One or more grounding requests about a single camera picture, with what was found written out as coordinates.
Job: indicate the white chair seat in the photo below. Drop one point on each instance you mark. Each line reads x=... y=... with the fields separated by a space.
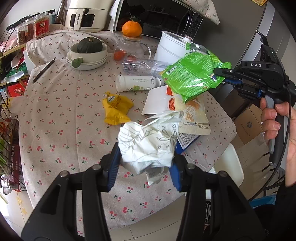
x=230 y=163

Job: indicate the stacked cream bowls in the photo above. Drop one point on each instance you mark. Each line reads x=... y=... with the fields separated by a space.
x=91 y=60

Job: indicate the grey refrigerator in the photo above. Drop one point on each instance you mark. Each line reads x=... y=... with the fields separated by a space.
x=237 y=37

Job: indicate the orange tangerine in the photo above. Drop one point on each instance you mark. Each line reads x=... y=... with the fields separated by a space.
x=132 y=29

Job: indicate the white yogurt bottle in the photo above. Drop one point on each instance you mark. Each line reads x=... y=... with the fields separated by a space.
x=125 y=83

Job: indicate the white patterned paper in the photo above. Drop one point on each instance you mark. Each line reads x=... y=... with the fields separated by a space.
x=150 y=149

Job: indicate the cherry print tablecloth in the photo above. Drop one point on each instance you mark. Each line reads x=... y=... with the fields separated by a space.
x=61 y=127

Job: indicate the beige bread snack bag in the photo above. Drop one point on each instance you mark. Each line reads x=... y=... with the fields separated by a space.
x=194 y=121

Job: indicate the glass teapot with wooden lid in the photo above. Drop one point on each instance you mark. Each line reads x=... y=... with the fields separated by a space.
x=131 y=47

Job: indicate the person's right hand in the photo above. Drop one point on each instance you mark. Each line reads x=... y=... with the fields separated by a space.
x=271 y=127

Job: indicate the cardboard box with logo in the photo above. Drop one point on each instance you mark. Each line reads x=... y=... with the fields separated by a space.
x=248 y=124

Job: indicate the orange white fish snack box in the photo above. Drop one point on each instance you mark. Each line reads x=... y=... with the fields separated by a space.
x=158 y=100

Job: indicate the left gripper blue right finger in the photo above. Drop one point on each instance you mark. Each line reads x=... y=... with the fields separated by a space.
x=177 y=171

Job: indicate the clear plastic water bottle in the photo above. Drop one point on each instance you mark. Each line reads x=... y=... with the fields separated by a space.
x=146 y=67

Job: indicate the black microwave oven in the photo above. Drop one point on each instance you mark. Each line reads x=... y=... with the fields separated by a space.
x=158 y=16

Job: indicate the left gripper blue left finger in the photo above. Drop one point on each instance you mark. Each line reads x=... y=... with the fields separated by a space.
x=113 y=166

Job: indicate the white electric cooking pot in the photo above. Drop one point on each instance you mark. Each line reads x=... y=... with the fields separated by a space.
x=171 y=47

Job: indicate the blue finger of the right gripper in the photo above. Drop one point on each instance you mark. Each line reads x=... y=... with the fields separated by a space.
x=223 y=72
x=232 y=81

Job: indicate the yellow crumpled wrapper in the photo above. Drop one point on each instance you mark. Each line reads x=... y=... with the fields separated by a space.
x=116 y=108

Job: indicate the dark green pumpkin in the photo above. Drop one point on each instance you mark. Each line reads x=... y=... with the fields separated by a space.
x=89 y=45

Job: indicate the cream air fryer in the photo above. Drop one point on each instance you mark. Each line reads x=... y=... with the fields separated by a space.
x=88 y=15

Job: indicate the red label spice jar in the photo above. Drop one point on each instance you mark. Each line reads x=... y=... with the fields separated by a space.
x=41 y=25

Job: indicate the black pen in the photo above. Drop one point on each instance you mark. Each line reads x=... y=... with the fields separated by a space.
x=43 y=71

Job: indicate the green snack bag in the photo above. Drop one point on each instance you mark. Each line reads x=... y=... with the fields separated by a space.
x=194 y=74

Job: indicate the blue white carton box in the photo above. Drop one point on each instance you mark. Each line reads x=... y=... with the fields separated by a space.
x=184 y=140

